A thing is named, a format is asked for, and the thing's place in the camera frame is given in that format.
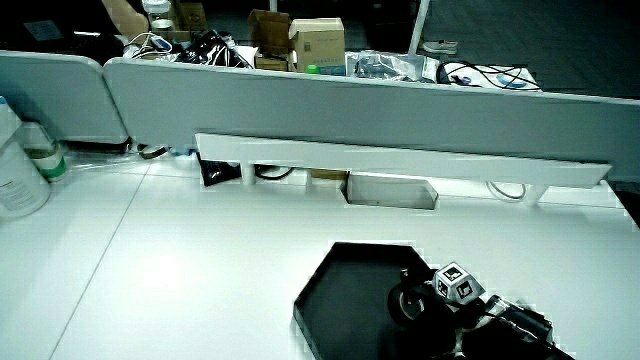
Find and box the person's right hand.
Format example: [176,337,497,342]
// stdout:
[398,261,490,332]

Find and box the black tape roll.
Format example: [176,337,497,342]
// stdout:
[387,281,435,330]

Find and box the black hexagonal plate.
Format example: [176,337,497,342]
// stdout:
[292,241,464,360]

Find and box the person's right forearm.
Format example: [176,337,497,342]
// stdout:
[457,293,577,360]

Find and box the another person's forearm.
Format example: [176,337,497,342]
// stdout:
[101,0,151,42]

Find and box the white desk shelf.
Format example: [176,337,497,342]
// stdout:
[194,132,614,190]

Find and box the long grey desk partition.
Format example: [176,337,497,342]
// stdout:
[102,56,640,182]

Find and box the white paper sheet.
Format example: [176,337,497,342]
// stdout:
[438,61,543,92]

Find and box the clear plastic bag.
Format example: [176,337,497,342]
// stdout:
[345,49,441,84]

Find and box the white shoe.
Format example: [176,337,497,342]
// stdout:
[421,39,459,56]

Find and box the white pole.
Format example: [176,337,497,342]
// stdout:
[406,0,432,57]

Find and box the black glossy pouch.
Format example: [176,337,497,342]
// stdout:
[196,152,243,188]

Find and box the pale cardboard box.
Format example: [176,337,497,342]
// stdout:
[288,17,347,76]

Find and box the small flat cardboard box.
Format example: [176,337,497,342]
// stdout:
[254,53,291,73]

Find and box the open brown cardboard box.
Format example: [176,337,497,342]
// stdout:
[247,8,292,57]

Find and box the black bag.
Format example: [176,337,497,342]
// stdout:
[173,29,254,70]

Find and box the clear glass jar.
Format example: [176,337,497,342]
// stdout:
[141,0,174,32]

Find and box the white cup with green band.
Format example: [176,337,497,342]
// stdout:
[18,121,68,183]

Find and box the short grey desk partition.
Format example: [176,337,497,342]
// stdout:
[0,49,130,145]

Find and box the large white plastic bottle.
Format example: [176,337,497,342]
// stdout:
[0,96,52,222]

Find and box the black cable under shelf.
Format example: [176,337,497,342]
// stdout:
[254,164,296,182]

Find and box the white cable bundle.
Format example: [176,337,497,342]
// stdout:
[122,31,175,60]

